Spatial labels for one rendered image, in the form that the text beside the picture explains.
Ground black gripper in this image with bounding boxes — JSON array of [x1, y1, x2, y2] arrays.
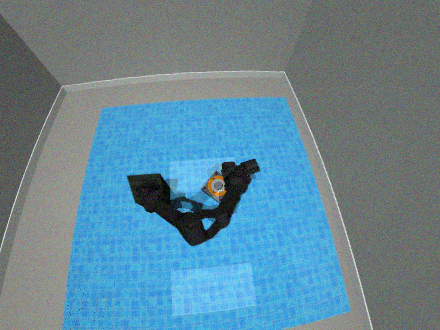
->
[[222, 161, 235, 191]]

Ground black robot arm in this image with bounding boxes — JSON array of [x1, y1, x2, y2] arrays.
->
[[135, 159, 260, 246]]

